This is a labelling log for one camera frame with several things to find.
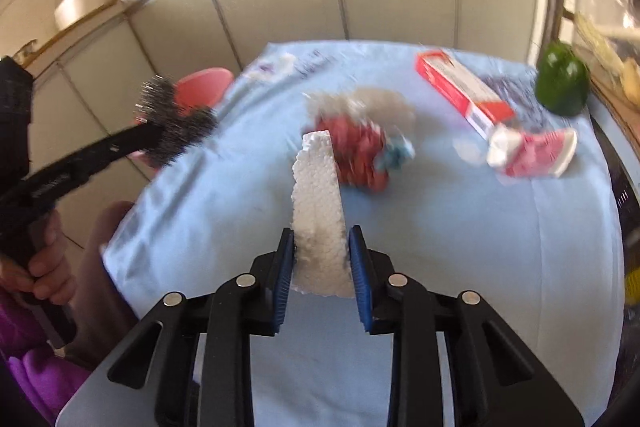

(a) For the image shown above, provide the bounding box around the ginger root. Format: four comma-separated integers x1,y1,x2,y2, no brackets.
620,59,640,105

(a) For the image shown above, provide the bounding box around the white foam piece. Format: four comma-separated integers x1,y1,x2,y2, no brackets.
291,130,358,299

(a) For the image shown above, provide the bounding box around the steel wool scrubber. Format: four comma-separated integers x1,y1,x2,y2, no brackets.
135,76,219,168

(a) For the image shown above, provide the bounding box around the white rice cooker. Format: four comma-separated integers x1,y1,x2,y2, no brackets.
54,0,123,32

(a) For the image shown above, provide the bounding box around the clear plastic bag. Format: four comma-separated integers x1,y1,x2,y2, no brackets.
305,87,417,142

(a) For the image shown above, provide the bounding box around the person's left hand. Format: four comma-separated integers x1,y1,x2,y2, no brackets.
0,209,78,306

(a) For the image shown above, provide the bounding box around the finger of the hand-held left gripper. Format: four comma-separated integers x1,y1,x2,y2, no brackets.
27,122,167,208

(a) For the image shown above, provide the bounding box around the green bell pepper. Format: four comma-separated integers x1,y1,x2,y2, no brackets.
534,41,591,116

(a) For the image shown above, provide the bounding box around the long red carton box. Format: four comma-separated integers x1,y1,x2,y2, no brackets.
416,49,516,140

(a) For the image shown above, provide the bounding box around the pink plastic bucket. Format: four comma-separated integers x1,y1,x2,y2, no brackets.
134,67,235,168

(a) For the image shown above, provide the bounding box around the orange snack wrapper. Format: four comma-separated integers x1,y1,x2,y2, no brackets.
505,129,578,178

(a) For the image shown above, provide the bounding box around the light blue floral tablecloth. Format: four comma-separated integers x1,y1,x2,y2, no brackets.
100,39,628,427

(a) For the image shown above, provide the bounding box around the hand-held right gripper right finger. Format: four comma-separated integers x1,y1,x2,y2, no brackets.
347,224,586,427

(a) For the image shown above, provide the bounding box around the purple jacket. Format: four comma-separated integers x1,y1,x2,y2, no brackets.
0,287,93,425

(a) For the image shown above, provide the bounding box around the clear plastic container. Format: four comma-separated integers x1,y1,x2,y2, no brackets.
570,0,640,108

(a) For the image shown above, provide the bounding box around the red snack packet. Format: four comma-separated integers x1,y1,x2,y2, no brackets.
312,114,416,192

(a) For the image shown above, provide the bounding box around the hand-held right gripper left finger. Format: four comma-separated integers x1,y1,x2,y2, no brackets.
55,227,297,427

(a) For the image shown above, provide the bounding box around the person's brown trouser leg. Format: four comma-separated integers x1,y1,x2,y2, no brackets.
67,201,141,370

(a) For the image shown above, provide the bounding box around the white wrapper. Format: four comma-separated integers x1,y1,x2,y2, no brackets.
487,127,526,168

